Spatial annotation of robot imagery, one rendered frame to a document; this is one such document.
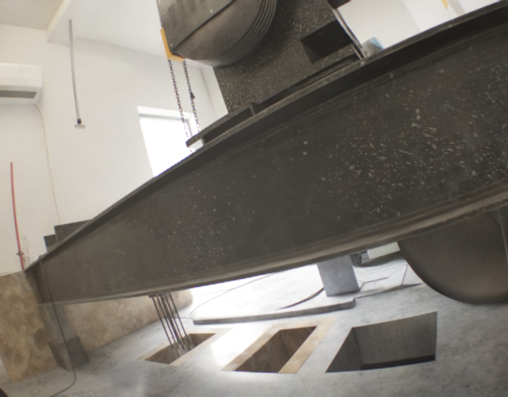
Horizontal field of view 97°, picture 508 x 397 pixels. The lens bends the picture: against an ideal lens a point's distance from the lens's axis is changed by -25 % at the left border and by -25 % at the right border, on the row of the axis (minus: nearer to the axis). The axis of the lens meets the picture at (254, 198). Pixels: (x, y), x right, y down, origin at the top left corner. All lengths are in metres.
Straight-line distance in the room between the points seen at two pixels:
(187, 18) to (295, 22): 0.39
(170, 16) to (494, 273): 1.42
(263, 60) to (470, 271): 0.95
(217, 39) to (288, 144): 0.60
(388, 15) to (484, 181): 3.22
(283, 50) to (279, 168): 0.57
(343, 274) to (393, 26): 2.73
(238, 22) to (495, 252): 1.05
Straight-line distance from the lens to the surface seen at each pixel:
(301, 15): 1.05
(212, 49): 1.04
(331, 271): 1.60
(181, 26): 1.18
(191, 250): 0.70
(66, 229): 1.31
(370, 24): 3.59
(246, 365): 1.22
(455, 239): 0.96
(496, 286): 1.02
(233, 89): 1.09
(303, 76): 0.97
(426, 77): 0.49
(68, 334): 1.97
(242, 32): 0.98
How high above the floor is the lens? 0.50
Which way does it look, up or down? 5 degrees up
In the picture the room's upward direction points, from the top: 19 degrees counter-clockwise
